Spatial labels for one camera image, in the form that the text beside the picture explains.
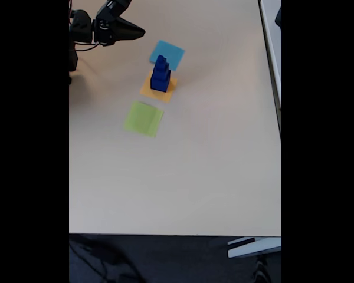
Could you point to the green paper square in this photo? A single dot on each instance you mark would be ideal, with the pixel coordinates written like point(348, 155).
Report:
point(143, 119)

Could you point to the white table foot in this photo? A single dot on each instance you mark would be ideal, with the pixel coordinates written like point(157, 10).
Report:
point(253, 247)

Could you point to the medium blue cube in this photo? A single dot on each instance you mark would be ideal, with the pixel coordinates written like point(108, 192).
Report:
point(160, 75)

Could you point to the black camera box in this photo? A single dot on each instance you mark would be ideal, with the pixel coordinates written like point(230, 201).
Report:
point(115, 7)

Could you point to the orange paper square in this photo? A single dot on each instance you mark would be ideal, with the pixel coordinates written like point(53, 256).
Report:
point(163, 96)

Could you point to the dark object on side table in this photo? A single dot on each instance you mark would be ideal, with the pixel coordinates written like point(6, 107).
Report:
point(279, 16)

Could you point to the white side table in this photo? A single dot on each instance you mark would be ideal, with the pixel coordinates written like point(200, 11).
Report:
point(272, 44)

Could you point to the blue paper square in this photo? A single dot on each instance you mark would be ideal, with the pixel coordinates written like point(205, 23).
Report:
point(171, 51)

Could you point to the large blue cube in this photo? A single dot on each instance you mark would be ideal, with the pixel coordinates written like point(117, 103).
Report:
point(159, 86)

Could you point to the tiny blue cube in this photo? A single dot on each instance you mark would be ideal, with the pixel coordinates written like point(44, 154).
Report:
point(161, 57)

